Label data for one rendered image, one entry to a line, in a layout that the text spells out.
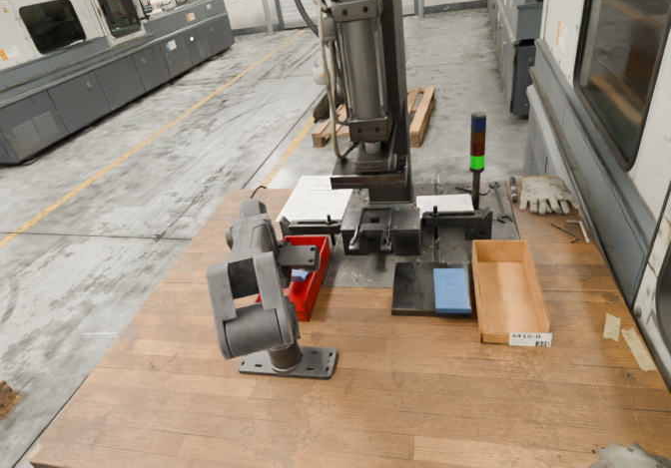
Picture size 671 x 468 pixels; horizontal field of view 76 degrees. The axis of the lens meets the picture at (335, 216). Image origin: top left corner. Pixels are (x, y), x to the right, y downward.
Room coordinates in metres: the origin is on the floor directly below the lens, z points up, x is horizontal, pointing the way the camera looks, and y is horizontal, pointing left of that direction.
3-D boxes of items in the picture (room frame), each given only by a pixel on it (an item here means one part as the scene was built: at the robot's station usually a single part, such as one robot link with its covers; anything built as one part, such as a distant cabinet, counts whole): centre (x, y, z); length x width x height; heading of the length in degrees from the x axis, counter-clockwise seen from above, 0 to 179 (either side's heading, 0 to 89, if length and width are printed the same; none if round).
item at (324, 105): (1.24, -0.07, 1.25); 0.19 x 0.07 x 0.19; 74
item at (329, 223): (0.98, 0.06, 0.95); 0.15 x 0.03 x 0.10; 74
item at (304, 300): (0.83, 0.12, 0.93); 0.25 x 0.12 x 0.06; 164
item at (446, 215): (0.91, -0.30, 0.95); 0.15 x 0.03 x 0.10; 74
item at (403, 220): (0.93, -0.12, 0.98); 0.20 x 0.10 x 0.01; 74
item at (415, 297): (0.73, -0.19, 0.91); 0.17 x 0.16 x 0.02; 74
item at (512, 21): (5.97, -3.06, 0.49); 5.51 x 1.02 x 0.97; 160
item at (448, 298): (0.69, -0.22, 0.93); 0.15 x 0.07 x 0.03; 166
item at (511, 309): (0.66, -0.34, 0.93); 0.25 x 0.13 x 0.08; 164
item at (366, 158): (1.01, -0.12, 1.22); 0.26 x 0.18 x 0.30; 164
